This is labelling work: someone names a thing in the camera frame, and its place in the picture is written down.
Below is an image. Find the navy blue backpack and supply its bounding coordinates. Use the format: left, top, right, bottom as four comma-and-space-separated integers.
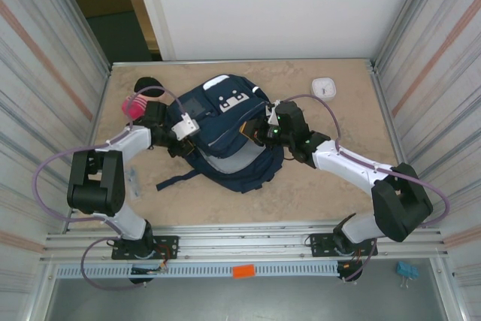
156, 73, 285, 195

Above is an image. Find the pink plush doll black hair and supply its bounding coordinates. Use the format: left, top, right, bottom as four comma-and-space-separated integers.
120, 76, 166, 121

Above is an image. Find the white square clock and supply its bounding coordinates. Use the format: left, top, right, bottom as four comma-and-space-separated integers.
311, 77, 338, 103

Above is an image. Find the corrugated metal side panel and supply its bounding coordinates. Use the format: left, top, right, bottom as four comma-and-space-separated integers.
370, 0, 481, 292
0, 0, 113, 299

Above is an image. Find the orange tape tag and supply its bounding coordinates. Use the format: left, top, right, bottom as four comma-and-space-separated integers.
232, 265, 256, 280

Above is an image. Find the blue binder clip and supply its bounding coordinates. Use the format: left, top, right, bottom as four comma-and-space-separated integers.
395, 260, 419, 290

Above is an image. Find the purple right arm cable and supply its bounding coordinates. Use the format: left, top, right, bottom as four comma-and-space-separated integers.
280, 93, 452, 283

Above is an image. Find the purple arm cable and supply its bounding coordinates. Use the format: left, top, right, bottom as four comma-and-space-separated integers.
32, 86, 189, 291
280, 93, 452, 283

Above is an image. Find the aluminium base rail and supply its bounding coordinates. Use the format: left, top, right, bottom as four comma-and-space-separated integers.
44, 223, 450, 262

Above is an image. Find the grey slotted cable duct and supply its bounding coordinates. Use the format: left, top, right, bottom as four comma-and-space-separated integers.
54, 262, 341, 280

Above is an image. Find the black wired connector board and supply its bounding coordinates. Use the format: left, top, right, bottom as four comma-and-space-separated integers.
129, 265, 167, 285
336, 260, 364, 283

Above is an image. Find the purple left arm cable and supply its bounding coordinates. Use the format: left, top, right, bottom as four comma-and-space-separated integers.
32, 86, 189, 291

